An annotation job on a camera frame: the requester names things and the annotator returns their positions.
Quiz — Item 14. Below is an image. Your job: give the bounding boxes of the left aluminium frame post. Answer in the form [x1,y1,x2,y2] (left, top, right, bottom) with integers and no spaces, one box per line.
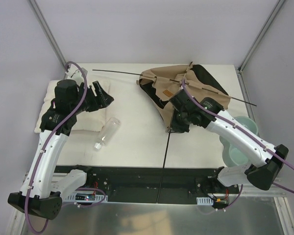
[27,0,67,68]

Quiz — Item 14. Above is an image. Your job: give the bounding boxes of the left circuit board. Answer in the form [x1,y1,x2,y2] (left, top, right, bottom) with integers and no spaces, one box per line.
[74,193,108,203]

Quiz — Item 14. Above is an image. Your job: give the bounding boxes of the green double pet bowl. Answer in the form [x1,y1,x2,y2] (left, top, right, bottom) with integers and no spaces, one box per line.
[219,116,259,167]

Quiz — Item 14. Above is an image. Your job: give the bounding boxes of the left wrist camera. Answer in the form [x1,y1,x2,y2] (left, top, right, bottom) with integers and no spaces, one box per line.
[65,69,84,82]

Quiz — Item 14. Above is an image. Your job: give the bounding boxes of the circuit board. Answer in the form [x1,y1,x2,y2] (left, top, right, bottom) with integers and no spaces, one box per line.
[196,197,228,206]
[74,193,108,203]

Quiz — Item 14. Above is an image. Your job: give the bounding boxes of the beige pet tent fabric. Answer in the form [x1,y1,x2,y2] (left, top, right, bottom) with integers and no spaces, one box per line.
[137,63,232,129]

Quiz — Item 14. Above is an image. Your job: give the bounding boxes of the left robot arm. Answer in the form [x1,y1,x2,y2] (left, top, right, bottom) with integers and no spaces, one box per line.
[7,79,114,220]

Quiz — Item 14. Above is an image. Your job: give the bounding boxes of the right aluminium frame post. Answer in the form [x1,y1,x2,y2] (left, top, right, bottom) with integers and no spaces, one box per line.
[237,0,287,73]

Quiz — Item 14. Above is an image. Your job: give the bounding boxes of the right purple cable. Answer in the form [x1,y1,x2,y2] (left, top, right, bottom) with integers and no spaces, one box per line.
[181,78,294,199]

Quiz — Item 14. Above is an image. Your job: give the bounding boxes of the aluminium frame post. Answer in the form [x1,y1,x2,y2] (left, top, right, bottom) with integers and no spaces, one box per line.
[27,0,67,68]
[237,0,287,73]

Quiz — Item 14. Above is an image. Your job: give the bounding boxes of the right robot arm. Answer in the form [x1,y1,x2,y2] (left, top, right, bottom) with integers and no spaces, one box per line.
[169,89,289,193]

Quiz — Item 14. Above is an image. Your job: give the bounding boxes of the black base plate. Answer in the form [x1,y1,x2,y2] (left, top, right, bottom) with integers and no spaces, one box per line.
[51,165,243,204]

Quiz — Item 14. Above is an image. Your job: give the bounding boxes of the right circuit board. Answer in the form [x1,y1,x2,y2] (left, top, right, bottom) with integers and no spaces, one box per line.
[196,197,228,206]

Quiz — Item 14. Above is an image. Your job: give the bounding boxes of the clear plastic bottle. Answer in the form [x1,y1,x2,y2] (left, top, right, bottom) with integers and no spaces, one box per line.
[94,117,121,150]

